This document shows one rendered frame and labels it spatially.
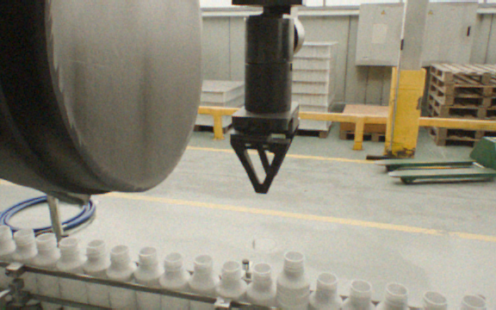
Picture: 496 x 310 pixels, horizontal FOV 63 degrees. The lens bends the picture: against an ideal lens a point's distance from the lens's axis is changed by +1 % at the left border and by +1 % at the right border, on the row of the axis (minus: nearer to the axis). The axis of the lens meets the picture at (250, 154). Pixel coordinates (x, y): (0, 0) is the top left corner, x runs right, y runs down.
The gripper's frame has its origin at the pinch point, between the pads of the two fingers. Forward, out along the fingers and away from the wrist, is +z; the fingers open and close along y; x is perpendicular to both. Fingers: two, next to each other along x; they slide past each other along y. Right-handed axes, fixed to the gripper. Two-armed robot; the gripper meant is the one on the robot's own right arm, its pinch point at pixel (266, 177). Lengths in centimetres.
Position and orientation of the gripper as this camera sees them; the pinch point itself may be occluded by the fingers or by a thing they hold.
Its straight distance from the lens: 52.2
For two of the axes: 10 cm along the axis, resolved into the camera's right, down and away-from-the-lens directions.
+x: -9.7, -0.8, 2.3
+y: 2.4, -3.0, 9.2
